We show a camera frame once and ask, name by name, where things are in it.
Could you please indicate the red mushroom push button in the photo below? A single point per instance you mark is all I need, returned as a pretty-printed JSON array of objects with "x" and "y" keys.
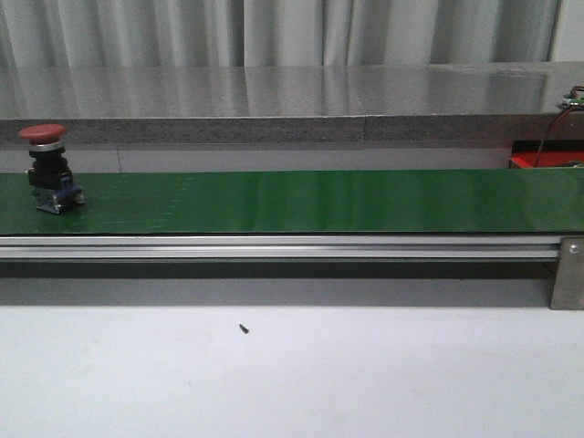
[{"x": 54, "y": 187}]

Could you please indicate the grey stone counter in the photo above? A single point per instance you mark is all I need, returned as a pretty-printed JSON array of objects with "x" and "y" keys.
[{"x": 475, "y": 102}]

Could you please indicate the green conveyor belt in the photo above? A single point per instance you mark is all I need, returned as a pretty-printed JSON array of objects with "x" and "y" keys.
[{"x": 480, "y": 201}]

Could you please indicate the red bin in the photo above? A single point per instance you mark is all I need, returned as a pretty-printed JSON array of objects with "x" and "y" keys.
[{"x": 554, "y": 154}]

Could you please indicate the green circuit board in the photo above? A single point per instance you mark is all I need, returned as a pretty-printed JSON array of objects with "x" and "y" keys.
[{"x": 572, "y": 100}]

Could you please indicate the grey curtain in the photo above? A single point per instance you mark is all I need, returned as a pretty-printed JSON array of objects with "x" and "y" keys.
[{"x": 82, "y": 34}]

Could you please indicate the aluminium conveyor rail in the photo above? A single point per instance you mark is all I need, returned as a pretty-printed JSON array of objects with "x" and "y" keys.
[{"x": 280, "y": 246}]

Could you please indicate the steel conveyor bracket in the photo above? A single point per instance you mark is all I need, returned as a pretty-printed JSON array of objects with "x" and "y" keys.
[{"x": 568, "y": 288}]

